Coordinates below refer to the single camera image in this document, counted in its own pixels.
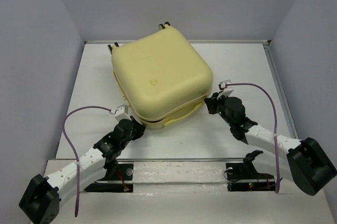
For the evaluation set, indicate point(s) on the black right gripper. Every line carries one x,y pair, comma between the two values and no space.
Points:
210,103

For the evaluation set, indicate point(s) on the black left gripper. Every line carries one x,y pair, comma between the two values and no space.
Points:
139,128

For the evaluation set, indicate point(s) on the yellow hard-shell suitcase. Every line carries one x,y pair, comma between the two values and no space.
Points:
162,76

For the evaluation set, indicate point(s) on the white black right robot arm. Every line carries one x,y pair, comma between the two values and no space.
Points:
309,166

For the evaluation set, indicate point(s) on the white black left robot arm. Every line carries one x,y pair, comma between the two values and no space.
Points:
44,196

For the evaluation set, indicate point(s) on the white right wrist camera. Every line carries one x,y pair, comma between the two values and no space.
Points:
225,89

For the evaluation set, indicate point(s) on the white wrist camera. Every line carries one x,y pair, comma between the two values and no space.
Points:
121,113
225,89

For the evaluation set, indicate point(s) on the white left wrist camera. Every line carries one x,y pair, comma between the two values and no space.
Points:
121,113

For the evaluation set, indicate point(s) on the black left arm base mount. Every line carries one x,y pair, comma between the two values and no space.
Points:
119,180

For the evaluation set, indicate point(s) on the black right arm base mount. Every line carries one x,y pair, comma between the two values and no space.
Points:
243,176

